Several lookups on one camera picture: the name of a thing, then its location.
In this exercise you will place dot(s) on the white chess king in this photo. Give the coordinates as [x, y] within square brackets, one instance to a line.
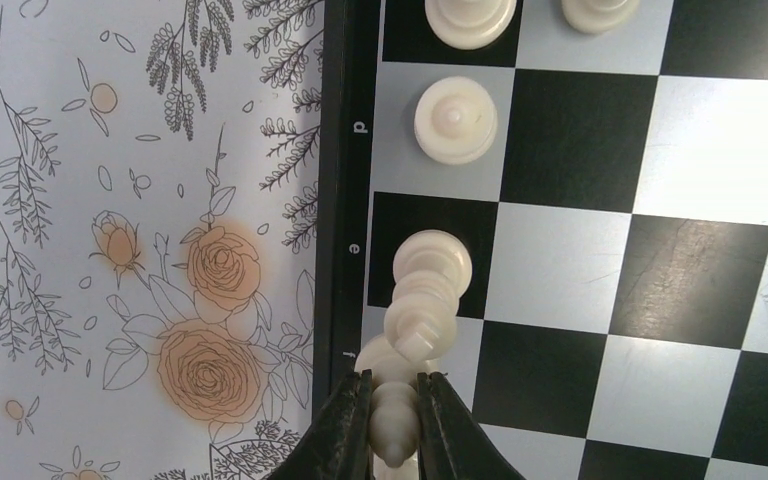
[432, 270]

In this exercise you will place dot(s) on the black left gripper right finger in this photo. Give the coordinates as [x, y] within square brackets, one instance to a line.
[452, 445]

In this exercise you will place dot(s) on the white chess pawn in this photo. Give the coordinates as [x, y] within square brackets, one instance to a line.
[598, 16]

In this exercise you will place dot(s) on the floral patterned table mat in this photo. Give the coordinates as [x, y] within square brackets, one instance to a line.
[158, 200]

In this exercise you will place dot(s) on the black and white chessboard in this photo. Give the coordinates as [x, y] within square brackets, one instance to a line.
[616, 325]

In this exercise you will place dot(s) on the white chess piece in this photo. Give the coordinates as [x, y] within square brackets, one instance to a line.
[455, 121]
[469, 24]

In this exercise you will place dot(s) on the white chess bishop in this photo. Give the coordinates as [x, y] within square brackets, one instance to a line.
[394, 425]

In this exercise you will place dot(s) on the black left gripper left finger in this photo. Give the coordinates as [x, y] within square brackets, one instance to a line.
[335, 447]

